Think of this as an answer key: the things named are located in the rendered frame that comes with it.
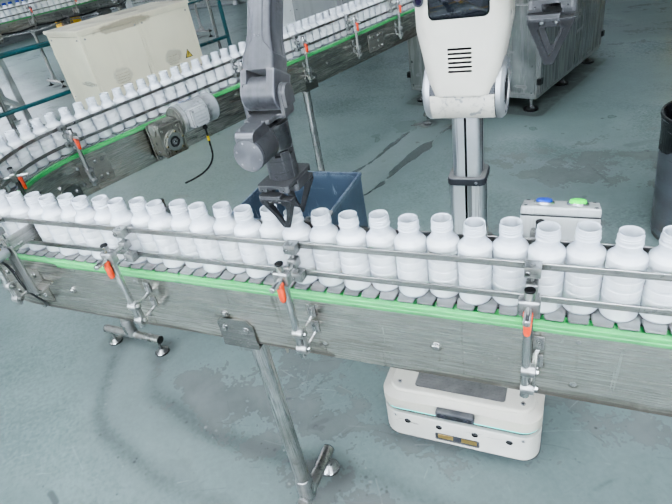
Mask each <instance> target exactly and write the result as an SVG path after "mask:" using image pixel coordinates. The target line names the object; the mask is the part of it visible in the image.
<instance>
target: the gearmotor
mask: <svg viewBox="0 0 672 504"><path fill-rule="evenodd" d="M219 115H220V106H219V103H218V101H217V100H216V98H215V97H214V96H213V95H212V94H210V93H208V92H204V93H201V94H199V95H197V96H194V97H192V98H188V99H185V100H183V101H181V102H178V103H176V104H175V105H173V106H170V107H168V109H167V110H166V116H165V117H163V118H160V119H158V120H156V121H153V122H151V123H149V124H148V125H147V126H145V128H146V131H147V134H148V137H149V139H150V142H151V144H152V148H153V150H154V152H155V155H156V156H157V158H158V160H160V161H162V160H163V159H164V157H167V159H169V158H171V157H173V156H175V155H177V154H179V153H181V152H183V151H185V150H187V149H189V147H188V144H187V141H186V138H185V135H184V134H186V133H187V132H189V131H191V130H194V129H196V128H198V127H200V126H203V129H205V132H206V135H207V140H208V142H209V145H210V149H211V153H212V158H211V162H210V164H209V166H208V167H207V168H206V169H205V170H204V171H203V172H202V173H201V174H199V175H198V176H196V177H194V178H192V179H191V180H189V181H186V182H185V184H187V183H189V182H191V181H193V180H195V179H196V178H198V177H200V176H201V175H203V174H204V173H205V172H206V171H207V170H208V169H209V168H210V166H211V164H212V162H213V158H214V153H213V149H212V145H211V142H210V137H209V135H208V132H207V128H208V127H207V125H206V124H207V123H209V122H211V121H213V120H215V119H217V118H218V117H219Z"/></svg>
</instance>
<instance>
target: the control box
mask: <svg viewBox="0 0 672 504"><path fill-rule="evenodd" d="M520 213H521V214H520V219H522V221H523V223H522V224H523V234H522V237H524V238H530V229H531V228H533V227H534V228H535V227H536V223H535V221H536V220H537V219H544V220H545V221H554V222H557V223H559V224H560V226H561V228H560V230H561V240H568V241H575V237H574V235H575V230H576V227H577V224H578V223H579V222H581V221H585V220H590V221H595V222H598V223H601V214H602V209H601V206H600V203H599V202H587V203H586V204H574V203H569V201H552V202H537V201H536V200H530V199H526V200H524V202H523V204H522V205H521V210H520Z"/></svg>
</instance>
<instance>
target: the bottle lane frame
mask: <svg viewBox="0 0 672 504"><path fill-rule="evenodd" d="M17 255H18V257H19V258H20V260H21V262H22V263H23V265H24V267H25V268H28V269H35V270H38V271H39V273H40V274H41V276H42V278H43V280H46V281H52V282H54V283H53V284H52V285H50V286H49V287H48V288H49V290H50V292H51V293H52V295H53V297H54V298H55V301H51V300H45V299H44V300H45V301H46V302H47V303H48V306H50V307H56V308H61V309H67V310H73V311H78V312H84V313H89V314H95V315H101V316H106V317H112V318H118V319H123V320H129V321H134V315H133V313H132V311H130V310H128V308H127V304H128V303H127V301H126V299H125V296H124V294H123V292H122V290H121V288H120V286H119V284H118V282H117V280H116V278H113V279H110V277H109V276H108V274H107V272H106V270H105V268H104V267H103V266H102V267H101V268H100V269H99V270H97V271H96V270H95V269H94V268H93V267H94V266H95V265H96V264H97V262H96V263H87V262H86V261H84V262H79V261H75V260H73V261H71V260H65V258H64V259H55V257H54V258H47V257H45V256H43V257H39V256H35V255H33V256H31V255H26V253H25V254H17ZM118 267H119V269H120V271H121V274H122V276H123V278H124V280H125V282H126V284H127V286H128V288H129V290H130V292H131V294H132V297H133V299H134V301H139V300H140V299H141V298H142V297H143V296H144V295H145V294H146V291H145V289H144V287H143V284H142V282H148V284H149V286H150V288H151V290H152V292H150V293H149V295H148V296H154V297H155V299H156V301H157V304H158V306H156V307H155V309H154V310H153V311H152V312H151V313H150V314H149V315H148V316H147V317H148V322H147V323H146V324H151V325H157V326H162V327H168V328H174V329H179V330H185V331H190V332H196V333H202V334H207V335H213V336H219V337H223V336H222V334H221V331H220V328H219V326H218V323H217V321H218V320H219V318H220V317H221V316H223V317H230V318H236V319H243V320H247V321H248V322H249V323H250V324H251V325H252V326H253V327H254V330H255V333H256V336H257V339H258V342H259V344H263V345H269V346H275V347H280V348H286V349H292V350H296V345H297V344H296V341H295V338H293V337H292V326H291V323H290V319H289V315H288V312H287V308H286V305H285V303H282V302H281V301H280V299H279V296H278V293H277V290H276V292H275V293H274V294H271V293H270V292H269V289H270V288H271V287H272V286H270V285H264V284H263V282H264V281H265V280H264V281H263V282H262V283H261V284H254V283H249V279H248V280H247V281H246V282H238V281H234V278H235V277H234V278H233V279H232V280H222V279H220V277H221V276H220V277H218V278H217V279H214V278H207V277H206V275H207V274H206V275H205V276H204V277H198V276H193V273H192V274H191V275H183V274H180V272H179V273H177V274H175V273H168V272H167V271H165V272H159V271H155V269H153V270H152V271H151V270H143V267H144V266H143V267H142V268H141V269H135V268H131V266H130V267H128V268H127V267H120V266H119V265H118ZM295 284H296V283H295ZM295 284H294V285H293V286H292V287H291V288H290V292H291V296H292V300H293V303H294V307H295V311H296V315H297V319H298V322H299V326H300V327H304V325H305V323H306V322H307V320H308V319H309V317H310V316H309V315H308V311H307V307H306V304H310V305H314V307H315V311H316V317H315V316H314V317H313V319H312V320H315V321H318V324H319V328H320V332H317V334H316V335H315V337H314V339H313V340H312V342H311V344H310V346H311V348H312V349H311V351H310V352H309V353H314V354H320V355H325V356H331V357H336V358H342V359H348V360H353V361H359V362H364V363H370V364H376V365H381V366H387V367H393V368H398V369H404V370H409V371H415V372H421V373H426V374H432V375H437V376H443V377H449V378H454V379H460V380H466V381H471V382H477V383H482V384H488V385H494V386H499V387H505V388H510V389H516V390H520V374H521V353H522V332H523V325H522V322H523V317H522V316H521V315H517V316H509V315H501V314H499V309H498V308H497V310H496V312H495V313H494V314H493V313H485V312H479V311H478V306H477V305H476V307H475V308H474V310H473V311H469V310H461V309H457V303H455V305H454V306H453V308H446V307H438V306H437V301H435V302H434V304H433V305H432V306H430V305H422V304H417V298H416V299H415V301H414V302H413V303H406V302H399V301H398V296H397V297H396V299H395V300H394V301H390V300H382V299H380V298H379V296H380V293H379V295H378V296H377V297H376V298H375V299H374V298H366V297H362V296H361V294H362V291H361V293H360V294H359V295H358V296H350V295H344V291H345V289H344V290H343V291H342V293H341V294H334V293H327V289H328V287H327V288H326V290H325V291H324V292H318V291H311V290H310V288H311V286H312V285H311V286H310V287H309V288H308V289H307V290H302V289H295V288H294V286H295ZM148 296H147V297H146V298H145V299H144V300H143V301H142V302H141V305H142V306H141V309H142V311H143V313H144V315H145V314H146V313H147V312H148V311H149V310H150V309H151V308H152V306H153V305H152V304H151V302H150V300H149V297H148ZM46 302H45V303H46ZM534 335H535V336H543V337H545V341H544V350H540V352H539V354H541V355H543V366H542V367H539V375H536V380H535V384H536V386H538V391H537V392H535V393H538V394H544V395H550V396H555V397H561V398H566V399H572V400H578V401H583V402H589V403H595V404H600V405H606V406H611V407H617V408H623V409H628V410H634V411H640V412H645V413H651V414H656V415H662V416H668V417H672V334H671V332H670V330H669V329H667V333H666V335H661V334H653V333H646V332H645V331H644V329H643V326H640V329H639V331H638V332H637V331H629V330H621V329H619V328H618V326H617V323H615V322H614V326H613V328H605V327H597V326H593V324H592V320H590V319H589V322H588V325H581V324H573V323H569V322H568V318H567V317H566V316H565V319H564V321H563V322H557V321H549V320H545V318H544V314H542V315H541V317H540V319H534V322H533V338H532V354H531V363H532V357H533V353H534V352H535V350H536V349H533V341H534Z"/></svg>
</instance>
